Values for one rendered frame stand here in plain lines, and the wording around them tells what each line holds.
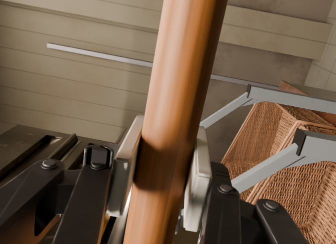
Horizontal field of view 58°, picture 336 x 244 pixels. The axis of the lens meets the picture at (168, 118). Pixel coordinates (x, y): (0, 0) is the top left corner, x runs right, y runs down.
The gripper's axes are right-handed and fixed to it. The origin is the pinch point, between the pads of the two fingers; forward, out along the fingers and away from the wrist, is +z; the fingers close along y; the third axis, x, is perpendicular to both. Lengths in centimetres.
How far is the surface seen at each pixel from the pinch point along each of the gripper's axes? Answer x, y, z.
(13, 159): -67, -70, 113
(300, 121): -18, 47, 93
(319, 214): -49, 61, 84
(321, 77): -13, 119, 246
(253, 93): -10, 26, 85
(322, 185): -40, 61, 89
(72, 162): -67, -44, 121
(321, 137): -7.3, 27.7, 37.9
